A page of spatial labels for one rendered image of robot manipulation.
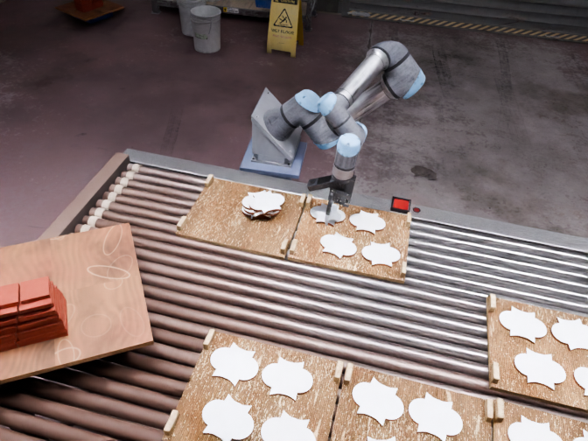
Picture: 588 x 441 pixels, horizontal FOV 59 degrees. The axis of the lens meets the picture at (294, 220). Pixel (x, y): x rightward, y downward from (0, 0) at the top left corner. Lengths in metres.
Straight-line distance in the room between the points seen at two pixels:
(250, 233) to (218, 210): 0.18
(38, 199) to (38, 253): 1.97
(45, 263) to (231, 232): 0.62
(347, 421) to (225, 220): 0.88
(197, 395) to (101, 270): 0.49
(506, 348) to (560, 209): 2.38
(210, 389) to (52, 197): 2.48
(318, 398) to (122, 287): 0.66
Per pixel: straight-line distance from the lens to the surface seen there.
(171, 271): 1.83
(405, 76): 2.10
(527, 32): 6.75
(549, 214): 3.95
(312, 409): 1.50
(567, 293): 2.04
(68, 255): 1.78
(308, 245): 1.88
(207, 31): 5.37
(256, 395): 1.51
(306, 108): 2.19
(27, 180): 3.97
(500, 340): 1.77
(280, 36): 5.38
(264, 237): 1.90
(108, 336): 1.54
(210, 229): 1.93
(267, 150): 2.32
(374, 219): 2.00
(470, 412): 1.59
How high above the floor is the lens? 2.25
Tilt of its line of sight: 42 degrees down
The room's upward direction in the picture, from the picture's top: 4 degrees clockwise
